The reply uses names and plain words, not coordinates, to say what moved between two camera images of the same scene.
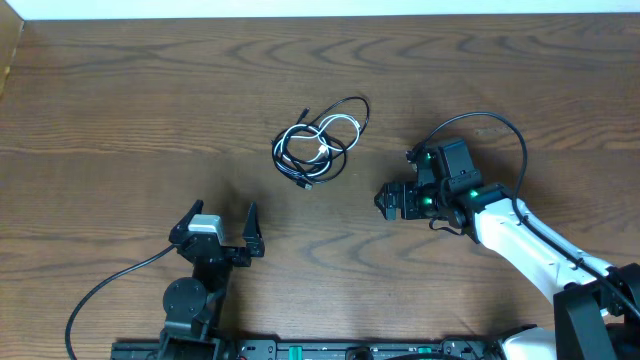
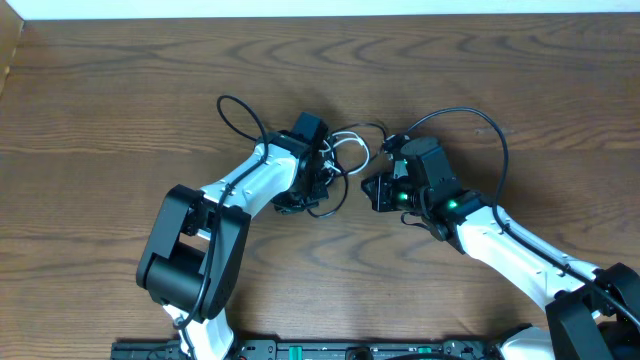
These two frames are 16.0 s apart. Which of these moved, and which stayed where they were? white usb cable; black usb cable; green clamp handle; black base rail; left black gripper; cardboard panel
Moved: white usb cable; left black gripper; black usb cable
Stayed: cardboard panel; green clamp handle; black base rail
